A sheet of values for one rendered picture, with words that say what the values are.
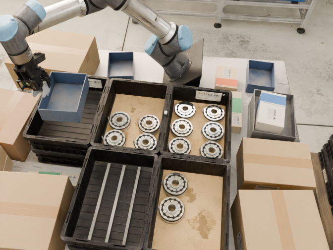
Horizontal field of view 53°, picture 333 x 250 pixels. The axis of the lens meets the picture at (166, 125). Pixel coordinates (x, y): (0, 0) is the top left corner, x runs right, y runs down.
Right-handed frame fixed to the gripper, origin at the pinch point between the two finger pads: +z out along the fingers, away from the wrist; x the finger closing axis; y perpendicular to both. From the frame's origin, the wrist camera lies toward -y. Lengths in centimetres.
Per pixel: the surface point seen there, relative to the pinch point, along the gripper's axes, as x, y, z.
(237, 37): 92, -181, 122
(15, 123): -24.7, -1.2, 24.4
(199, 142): 61, -2, 35
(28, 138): -11.9, 10.1, 18.8
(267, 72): 100, -64, 51
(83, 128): 5.7, -3.8, 30.2
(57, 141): 0.9, 10.5, 19.6
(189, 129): 56, -7, 32
